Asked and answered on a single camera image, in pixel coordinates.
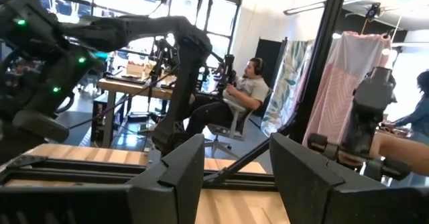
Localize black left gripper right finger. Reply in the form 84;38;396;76
269;132;386;224

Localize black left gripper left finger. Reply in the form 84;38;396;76
128;133;206;224

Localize person's forearm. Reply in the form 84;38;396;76
370;133;429;177

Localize black rig diagonal brace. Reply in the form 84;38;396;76
202;115;299;184

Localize grey office chair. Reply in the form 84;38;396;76
204;88;273;160

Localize floral hanging curtain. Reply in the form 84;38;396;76
260;38;316;137

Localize wooden workbench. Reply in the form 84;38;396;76
97;77;175;148

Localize seated person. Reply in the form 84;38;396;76
186;57;270;138

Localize cardboard box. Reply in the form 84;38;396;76
125;61;157;80

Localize black headphones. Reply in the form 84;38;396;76
253;58;265;76

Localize pink hanging curtain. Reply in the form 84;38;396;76
302;30;392;148

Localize black partition panel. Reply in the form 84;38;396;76
253;37;288;117

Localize standing person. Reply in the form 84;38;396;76
392;70;429;144

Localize black rig base rail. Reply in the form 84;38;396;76
0;155;279;193

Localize black rig frame post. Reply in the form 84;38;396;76
290;0;351;144

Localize large glazed window wall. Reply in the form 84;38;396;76
0;0;242;94

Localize black ceiling camera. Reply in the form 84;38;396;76
365;2;382;21

